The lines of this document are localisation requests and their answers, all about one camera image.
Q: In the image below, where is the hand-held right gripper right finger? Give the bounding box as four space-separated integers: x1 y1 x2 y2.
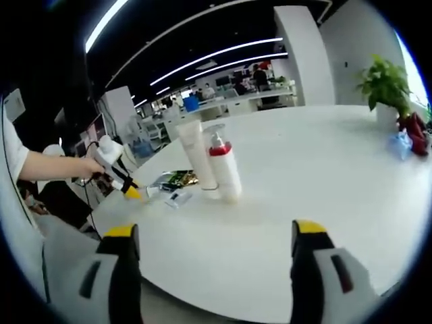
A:
290 219 385 324

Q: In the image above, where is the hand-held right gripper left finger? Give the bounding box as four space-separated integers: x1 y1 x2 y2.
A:
50 222 142 324

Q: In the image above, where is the small clear sachet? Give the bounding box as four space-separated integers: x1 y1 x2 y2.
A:
164 190 194 210

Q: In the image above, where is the green black skincare sachet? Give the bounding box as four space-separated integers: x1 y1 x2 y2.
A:
165 170 190 186

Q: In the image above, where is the large white skincare tube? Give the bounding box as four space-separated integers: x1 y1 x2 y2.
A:
175 120 219 200

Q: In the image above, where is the white red-collared pump skincare bottle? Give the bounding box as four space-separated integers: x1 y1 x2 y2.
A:
201 123 243 204

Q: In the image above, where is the person's left hand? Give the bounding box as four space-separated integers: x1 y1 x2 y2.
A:
74 157 106 179

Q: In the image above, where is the computer monitor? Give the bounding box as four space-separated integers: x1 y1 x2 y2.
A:
84 113 108 144

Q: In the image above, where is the blue water jug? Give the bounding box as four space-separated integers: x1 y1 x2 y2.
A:
129 140 152 159

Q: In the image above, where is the white office chair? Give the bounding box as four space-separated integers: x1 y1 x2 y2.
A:
146 118 169 142

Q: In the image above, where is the dark cloth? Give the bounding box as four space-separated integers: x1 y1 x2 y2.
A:
37 180 95 232

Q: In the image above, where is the person's arm white sleeve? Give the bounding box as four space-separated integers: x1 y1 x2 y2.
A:
0 96 45 298

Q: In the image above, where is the blue bin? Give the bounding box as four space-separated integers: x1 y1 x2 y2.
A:
183 95 200 113

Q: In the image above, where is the ceiling light strip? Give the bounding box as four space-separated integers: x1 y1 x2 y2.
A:
184 51 290 82
84 0 130 54
149 36 284 86

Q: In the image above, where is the white office counter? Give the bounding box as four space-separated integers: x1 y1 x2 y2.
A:
198 88 298 117

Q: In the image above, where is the blue plastic bag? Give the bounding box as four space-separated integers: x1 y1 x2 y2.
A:
387 130 414 161

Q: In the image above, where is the red cloth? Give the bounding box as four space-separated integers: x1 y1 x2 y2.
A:
395 112 432 157

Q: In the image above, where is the potted green plant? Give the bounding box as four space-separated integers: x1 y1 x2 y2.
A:
356 53 412 132

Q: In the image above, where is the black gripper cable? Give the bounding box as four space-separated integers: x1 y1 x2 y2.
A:
80 141 103 241

